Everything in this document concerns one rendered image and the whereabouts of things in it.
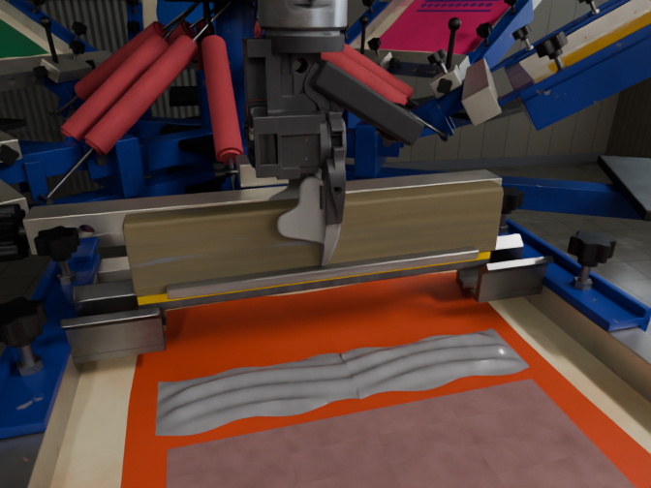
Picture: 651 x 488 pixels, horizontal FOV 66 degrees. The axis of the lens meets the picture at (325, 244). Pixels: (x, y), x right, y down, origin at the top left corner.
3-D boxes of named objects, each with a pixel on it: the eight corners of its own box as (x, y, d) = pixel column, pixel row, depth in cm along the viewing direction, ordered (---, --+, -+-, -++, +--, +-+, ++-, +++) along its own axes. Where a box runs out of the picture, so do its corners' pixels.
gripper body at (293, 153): (247, 164, 50) (238, 33, 45) (329, 158, 52) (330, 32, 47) (257, 187, 43) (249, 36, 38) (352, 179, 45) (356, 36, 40)
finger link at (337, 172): (315, 217, 49) (312, 127, 47) (332, 216, 50) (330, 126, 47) (327, 228, 45) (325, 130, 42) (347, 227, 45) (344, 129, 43)
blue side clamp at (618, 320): (635, 365, 53) (654, 309, 50) (596, 373, 52) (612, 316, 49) (483, 248, 79) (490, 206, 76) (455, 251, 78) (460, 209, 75)
